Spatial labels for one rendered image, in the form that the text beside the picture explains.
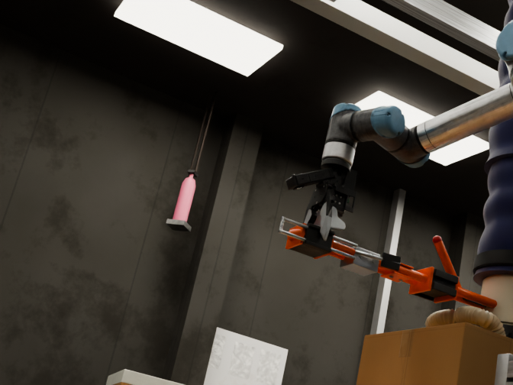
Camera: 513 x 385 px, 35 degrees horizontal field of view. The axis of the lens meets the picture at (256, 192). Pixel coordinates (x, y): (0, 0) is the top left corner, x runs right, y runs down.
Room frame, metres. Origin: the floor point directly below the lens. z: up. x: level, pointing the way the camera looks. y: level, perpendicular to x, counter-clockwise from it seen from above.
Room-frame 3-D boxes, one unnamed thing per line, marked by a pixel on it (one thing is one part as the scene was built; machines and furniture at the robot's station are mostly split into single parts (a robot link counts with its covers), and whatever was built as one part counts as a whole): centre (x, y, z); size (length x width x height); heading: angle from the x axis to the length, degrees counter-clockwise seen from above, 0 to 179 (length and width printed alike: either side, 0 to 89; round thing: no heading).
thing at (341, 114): (1.82, -0.18, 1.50); 0.09 x 0.08 x 0.11; 43
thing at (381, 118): (1.76, -0.26, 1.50); 0.11 x 0.11 x 0.08; 43
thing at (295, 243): (1.82, -0.15, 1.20); 0.08 x 0.07 x 0.05; 111
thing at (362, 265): (1.87, -0.28, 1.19); 0.07 x 0.07 x 0.04; 21
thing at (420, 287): (1.94, -0.48, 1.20); 0.10 x 0.08 x 0.06; 21
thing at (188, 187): (6.77, 0.59, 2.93); 0.24 x 0.23 x 0.53; 23
